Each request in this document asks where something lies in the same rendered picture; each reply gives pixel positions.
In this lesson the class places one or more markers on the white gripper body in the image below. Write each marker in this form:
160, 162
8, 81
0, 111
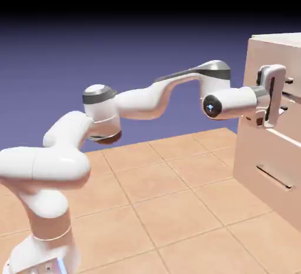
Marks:
278, 83

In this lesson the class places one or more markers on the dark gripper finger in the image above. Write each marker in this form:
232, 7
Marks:
284, 108
289, 81

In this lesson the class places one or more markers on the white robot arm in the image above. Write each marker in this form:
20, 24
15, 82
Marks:
131, 104

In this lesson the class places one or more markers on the short pale drawer front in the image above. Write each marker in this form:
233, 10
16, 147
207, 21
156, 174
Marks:
254, 55

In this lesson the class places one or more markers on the pale wooden cabinet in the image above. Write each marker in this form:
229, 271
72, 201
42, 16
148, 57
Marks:
249, 151

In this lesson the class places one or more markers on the tall pale drawer front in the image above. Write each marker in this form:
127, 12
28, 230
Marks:
249, 151

